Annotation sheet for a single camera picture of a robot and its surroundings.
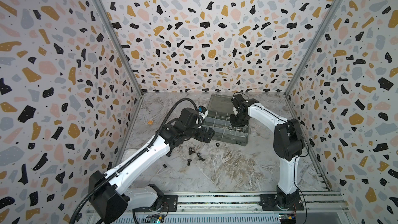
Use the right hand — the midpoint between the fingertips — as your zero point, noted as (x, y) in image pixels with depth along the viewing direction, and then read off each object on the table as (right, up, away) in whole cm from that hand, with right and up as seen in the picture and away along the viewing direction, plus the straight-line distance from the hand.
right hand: (231, 122), depth 95 cm
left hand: (-14, -1, -21) cm, 25 cm away
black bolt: (-18, -20, -7) cm, 28 cm away
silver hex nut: (+2, -23, -9) cm, 24 cm away
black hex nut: (-8, -14, 0) cm, 16 cm away
